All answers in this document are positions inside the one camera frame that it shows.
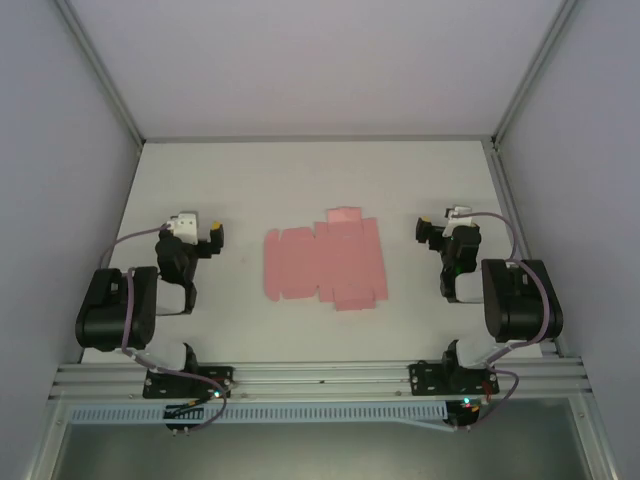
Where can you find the aluminium mounting rail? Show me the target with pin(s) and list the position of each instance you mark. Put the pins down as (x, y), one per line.
(320, 375)

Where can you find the pink paper box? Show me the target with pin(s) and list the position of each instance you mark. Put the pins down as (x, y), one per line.
(325, 260)

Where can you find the aluminium frame crossbar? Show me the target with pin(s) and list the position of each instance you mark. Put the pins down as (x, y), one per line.
(320, 138)

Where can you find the aluminium frame post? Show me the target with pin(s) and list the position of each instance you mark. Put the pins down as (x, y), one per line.
(535, 75)
(100, 75)

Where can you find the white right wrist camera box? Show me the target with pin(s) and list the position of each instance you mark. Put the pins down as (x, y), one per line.
(457, 215)

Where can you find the black connector box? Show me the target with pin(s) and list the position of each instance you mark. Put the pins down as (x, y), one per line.
(457, 420)

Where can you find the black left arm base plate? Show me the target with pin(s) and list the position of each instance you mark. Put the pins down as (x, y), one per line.
(215, 380)

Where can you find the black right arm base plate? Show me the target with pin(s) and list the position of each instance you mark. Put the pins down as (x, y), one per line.
(425, 377)

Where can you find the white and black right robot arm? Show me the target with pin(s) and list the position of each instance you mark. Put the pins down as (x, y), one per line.
(520, 310)

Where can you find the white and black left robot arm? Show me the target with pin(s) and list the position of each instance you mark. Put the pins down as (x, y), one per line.
(115, 310)

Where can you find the aluminium side rail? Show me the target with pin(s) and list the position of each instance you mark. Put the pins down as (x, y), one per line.
(510, 200)

